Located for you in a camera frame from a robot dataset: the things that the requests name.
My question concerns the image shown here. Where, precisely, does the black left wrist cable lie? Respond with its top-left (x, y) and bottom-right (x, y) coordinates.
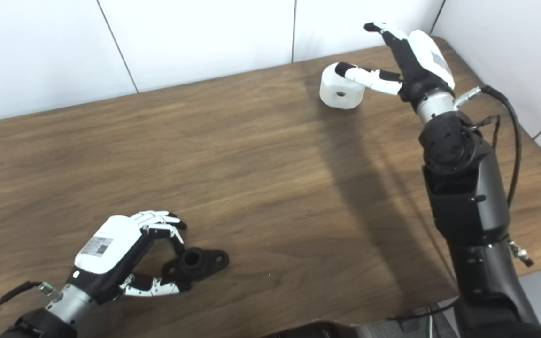
top-left (0, 281), bottom-right (60, 338)

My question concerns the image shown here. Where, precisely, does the round white piece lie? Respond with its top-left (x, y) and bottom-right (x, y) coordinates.
top-left (319, 62), bottom-right (366, 110)

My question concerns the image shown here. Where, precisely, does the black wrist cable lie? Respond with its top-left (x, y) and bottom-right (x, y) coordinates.
top-left (0, 281), bottom-right (60, 338)
top-left (454, 84), bottom-right (522, 209)

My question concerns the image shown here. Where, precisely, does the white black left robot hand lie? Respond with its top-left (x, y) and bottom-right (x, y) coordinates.
top-left (66, 210), bottom-right (191, 305)

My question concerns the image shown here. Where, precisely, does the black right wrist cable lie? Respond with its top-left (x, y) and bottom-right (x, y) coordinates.
top-left (454, 84), bottom-right (522, 209)

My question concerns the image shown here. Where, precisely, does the black robot torso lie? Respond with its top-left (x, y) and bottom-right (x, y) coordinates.
top-left (261, 321), bottom-right (360, 338)

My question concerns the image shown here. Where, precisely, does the black flanged holder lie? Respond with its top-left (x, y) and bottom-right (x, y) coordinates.
top-left (162, 247), bottom-right (230, 283)

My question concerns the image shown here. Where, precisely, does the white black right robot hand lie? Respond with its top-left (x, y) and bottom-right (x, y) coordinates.
top-left (335, 22), bottom-right (455, 103)

